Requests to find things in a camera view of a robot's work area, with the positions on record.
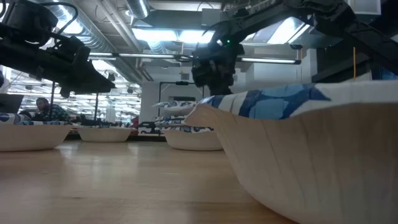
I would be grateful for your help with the black rectangular stand frame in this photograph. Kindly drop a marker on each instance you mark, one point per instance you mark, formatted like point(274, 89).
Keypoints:
point(182, 83)

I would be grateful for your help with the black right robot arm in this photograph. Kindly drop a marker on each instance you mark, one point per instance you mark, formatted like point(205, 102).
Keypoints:
point(342, 18)

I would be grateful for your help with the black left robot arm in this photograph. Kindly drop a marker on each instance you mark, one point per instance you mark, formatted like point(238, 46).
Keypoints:
point(15, 53)

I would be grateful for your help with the large spiral ventilation duct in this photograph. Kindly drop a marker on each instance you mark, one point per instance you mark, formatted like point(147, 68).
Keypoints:
point(90, 37)

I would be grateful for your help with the dark monitor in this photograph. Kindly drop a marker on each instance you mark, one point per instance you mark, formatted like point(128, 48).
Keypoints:
point(11, 104)

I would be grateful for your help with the red object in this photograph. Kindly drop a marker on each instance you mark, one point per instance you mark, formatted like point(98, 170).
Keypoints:
point(135, 123)

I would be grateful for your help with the blue white patterned paper bowl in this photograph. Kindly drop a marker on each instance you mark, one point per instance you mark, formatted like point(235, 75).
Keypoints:
point(174, 120)
point(31, 137)
point(311, 155)
point(192, 141)
point(105, 134)
point(177, 109)

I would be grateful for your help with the person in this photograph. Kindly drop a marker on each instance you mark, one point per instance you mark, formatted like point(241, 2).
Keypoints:
point(53, 113)

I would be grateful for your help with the silver ventilation duct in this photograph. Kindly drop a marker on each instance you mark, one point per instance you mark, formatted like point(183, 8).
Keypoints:
point(138, 7)

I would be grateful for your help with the black aluminium table frame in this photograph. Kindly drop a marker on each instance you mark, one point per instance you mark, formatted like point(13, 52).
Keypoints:
point(146, 137)

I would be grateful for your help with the ceiling light panel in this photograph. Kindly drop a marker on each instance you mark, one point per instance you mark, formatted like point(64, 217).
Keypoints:
point(155, 35)

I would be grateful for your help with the black pole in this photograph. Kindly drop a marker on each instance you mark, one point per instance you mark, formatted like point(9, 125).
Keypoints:
point(96, 105)
point(53, 93)

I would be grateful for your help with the ceiling tube light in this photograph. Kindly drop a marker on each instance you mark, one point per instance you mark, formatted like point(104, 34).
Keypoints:
point(140, 55)
point(267, 60)

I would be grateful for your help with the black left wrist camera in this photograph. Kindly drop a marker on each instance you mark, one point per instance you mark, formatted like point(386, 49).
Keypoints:
point(31, 18)

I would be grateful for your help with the bright skylight panel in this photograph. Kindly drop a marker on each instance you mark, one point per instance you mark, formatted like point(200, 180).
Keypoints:
point(286, 31)

